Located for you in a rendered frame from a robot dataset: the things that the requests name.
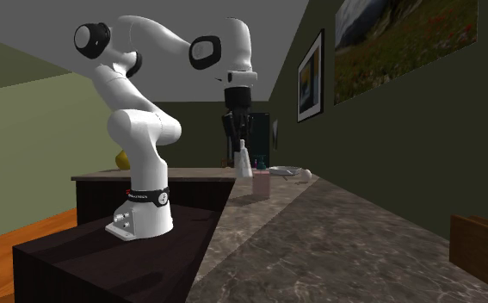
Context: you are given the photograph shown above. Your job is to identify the white bottle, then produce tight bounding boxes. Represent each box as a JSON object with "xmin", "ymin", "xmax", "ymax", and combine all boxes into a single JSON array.
[{"xmin": 233, "ymin": 139, "xmax": 254, "ymax": 180}]

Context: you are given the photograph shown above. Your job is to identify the brown wooden box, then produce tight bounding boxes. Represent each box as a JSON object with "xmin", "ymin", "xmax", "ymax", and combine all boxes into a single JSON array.
[{"xmin": 448, "ymin": 213, "xmax": 488, "ymax": 298}]

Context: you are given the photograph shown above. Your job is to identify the large landscape wall picture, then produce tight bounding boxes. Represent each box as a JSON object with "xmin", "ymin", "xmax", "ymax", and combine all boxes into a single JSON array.
[{"xmin": 334, "ymin": 0, "xmax": 479, "ymax": 107}]

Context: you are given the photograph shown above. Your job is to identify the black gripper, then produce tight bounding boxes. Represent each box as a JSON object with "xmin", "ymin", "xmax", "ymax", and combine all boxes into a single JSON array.
[{"xmin": 220, "ymin": 85, "xmax": 254, "ymax": 158}]

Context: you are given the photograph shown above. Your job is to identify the dark robot stand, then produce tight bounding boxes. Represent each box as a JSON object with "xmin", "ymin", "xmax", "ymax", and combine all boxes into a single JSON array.
[{"xmin": 12, "ymin": 203, "xmax": 225, "ymax": 303}]

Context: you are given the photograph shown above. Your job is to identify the yellow round fruit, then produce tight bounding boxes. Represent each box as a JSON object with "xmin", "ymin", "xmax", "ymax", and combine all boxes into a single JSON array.
[{"xmin": 114, "ymin": 149, "xmax": 132, "ymax": 171}]

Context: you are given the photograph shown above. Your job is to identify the small wall picture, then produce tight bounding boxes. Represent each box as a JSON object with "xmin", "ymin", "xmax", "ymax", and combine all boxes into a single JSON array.
[{"xmin": 271, "ymin": 119, "xmax": 280, "ymax": 152}]

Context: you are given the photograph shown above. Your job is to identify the grey plate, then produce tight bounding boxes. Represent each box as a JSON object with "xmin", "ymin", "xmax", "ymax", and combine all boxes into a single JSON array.
[{"xmin": 268, "ymin": 165, "xmax": 303, "ymax": 177}]

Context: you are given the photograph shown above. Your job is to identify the black refrigerator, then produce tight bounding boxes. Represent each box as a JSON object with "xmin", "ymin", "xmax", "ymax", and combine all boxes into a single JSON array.
[{"xmin": 249, "ymin": 111, "xmax": 271, "ymax": 169}]

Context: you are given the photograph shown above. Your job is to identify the pink soap dispenser teal pump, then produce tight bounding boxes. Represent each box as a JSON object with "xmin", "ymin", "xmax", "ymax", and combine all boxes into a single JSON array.
[{"xmin": 253, "ymin": 154, "xmax": 272, "ymax": 200}]

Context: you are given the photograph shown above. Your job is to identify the black framed wall picture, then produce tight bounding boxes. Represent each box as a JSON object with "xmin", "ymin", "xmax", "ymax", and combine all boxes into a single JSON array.
[{"xmin": 296, "ymin": 28, "xmax": 325, "ymax": 124}]

